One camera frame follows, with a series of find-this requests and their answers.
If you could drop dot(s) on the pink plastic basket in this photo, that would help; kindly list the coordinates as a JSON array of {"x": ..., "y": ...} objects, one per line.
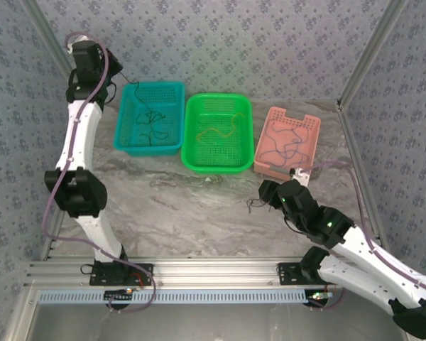
[{"x": 270, "y": 163}]

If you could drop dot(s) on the green plastic basket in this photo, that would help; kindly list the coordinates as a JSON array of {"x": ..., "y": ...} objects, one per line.
[{"x": 216, "y": 156}]

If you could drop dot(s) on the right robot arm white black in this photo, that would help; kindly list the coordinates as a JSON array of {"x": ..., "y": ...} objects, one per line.
[{"x": 376, "y": 266}]

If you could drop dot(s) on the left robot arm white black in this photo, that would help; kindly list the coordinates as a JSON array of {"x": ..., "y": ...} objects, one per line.
[{"x": 80, "y": 135}]

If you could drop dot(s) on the teal plastic basket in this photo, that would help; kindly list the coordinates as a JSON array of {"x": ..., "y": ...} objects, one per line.
[{"x": 128, "y": 117}]

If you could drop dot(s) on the small white scrap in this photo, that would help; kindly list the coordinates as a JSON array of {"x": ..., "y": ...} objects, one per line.
[{"x": 208, "y": 179}]

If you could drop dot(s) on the small circuit board with LED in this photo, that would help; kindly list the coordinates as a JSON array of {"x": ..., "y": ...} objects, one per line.
[
  {"x": 119, "y": 294},
  {"x": 319, "y": 295}
]

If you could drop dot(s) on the grey metal lower panel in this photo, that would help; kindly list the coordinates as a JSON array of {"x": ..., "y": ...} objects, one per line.
[{"x": 216, "y": 323}]

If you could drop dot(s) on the aluminium frame post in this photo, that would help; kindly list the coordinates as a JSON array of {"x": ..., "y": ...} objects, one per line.
[
  {"x": 371, "y": 53},
  {"x": 46, "y": 35}
]

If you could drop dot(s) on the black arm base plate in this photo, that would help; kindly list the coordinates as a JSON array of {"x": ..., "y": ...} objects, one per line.
[
  {"x": 145, "y": 270},
  {"x": 287, "y": 273}
]

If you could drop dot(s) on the aluminium mounting rail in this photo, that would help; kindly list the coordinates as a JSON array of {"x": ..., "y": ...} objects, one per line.
[{"x": 216, "y": 273}]

